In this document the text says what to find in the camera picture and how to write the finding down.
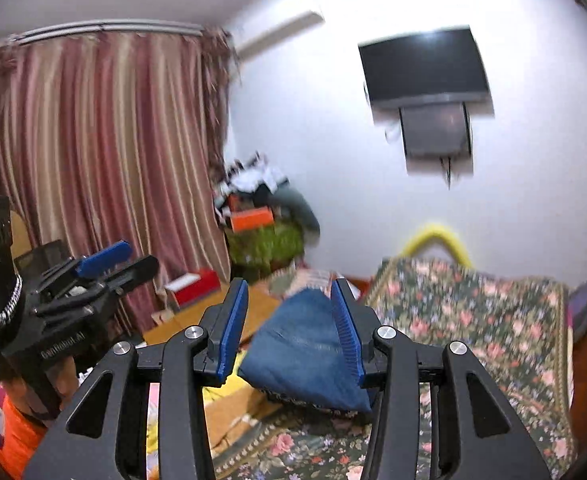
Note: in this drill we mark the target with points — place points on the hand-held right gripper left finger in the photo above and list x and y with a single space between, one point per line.
233 330

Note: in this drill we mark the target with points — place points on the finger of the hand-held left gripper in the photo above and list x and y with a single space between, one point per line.
138 269
103 258

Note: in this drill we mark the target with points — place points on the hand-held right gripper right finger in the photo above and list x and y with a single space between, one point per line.
346 330

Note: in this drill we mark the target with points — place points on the blue denim jacket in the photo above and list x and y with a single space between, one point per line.
298 350

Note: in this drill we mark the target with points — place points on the person's left forearm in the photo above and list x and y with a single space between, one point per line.
21 430

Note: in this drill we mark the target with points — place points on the pile of clothes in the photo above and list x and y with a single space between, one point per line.
251 180

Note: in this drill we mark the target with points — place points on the red and white box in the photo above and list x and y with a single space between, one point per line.
193 287

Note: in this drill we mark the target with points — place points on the yellow blanket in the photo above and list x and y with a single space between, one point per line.
228 400

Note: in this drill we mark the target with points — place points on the green cloth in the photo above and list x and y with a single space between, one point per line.
263 250

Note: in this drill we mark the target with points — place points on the striped pink curtain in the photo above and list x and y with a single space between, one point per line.
98 160

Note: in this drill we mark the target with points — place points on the orange box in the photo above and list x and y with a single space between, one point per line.
251 221

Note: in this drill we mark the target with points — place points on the floral bedspread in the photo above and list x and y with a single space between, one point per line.
473 320

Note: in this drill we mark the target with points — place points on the grey pillow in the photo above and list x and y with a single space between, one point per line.
298 210

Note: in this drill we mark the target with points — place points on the yellow tube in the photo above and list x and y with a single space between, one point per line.
436 232

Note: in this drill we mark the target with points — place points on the white air conditioner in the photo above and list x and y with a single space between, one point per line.
278 32

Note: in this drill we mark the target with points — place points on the grey wall-mounted box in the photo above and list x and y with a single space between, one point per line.
433 130

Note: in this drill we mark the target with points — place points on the white curtain rail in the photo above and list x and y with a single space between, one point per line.
98 27

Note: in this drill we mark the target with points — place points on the wall-mounted black television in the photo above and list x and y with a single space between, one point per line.
423 65

